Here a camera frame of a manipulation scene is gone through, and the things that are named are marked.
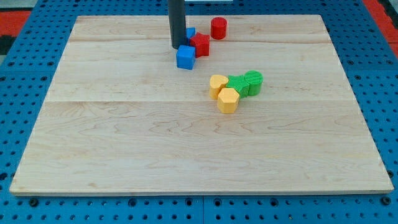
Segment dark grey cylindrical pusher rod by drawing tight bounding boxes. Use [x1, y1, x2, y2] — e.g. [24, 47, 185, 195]
[167, 0, 187, 49]

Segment red star block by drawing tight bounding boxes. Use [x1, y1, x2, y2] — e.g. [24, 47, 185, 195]
[190, 32, 210, 58]

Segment blue cube block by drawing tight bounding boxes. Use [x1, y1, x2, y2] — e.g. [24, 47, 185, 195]
[176, 45, 196, 70]

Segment green star block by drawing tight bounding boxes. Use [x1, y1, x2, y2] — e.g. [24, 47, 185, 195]
[226, 75, 249, 98]

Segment small blue block behind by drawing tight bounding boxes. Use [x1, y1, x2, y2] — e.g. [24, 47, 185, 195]
[186, 27, 196, 44]

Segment red cylinder block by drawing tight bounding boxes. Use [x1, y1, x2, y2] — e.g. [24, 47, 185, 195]
[210, 17, 228, 40]

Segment yellow heart block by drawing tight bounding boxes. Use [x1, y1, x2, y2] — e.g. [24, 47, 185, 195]
[209, 74, 229, 100]

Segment yellow hexagon block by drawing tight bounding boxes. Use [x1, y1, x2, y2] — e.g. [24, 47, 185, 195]
[217, 88, 240, 114]

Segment green cylinder block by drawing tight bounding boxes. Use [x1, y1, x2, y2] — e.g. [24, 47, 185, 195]
[244, 70, 264, 96]

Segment light wooden board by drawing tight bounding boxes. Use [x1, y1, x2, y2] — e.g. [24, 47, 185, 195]
[9, 15, 394, 196]

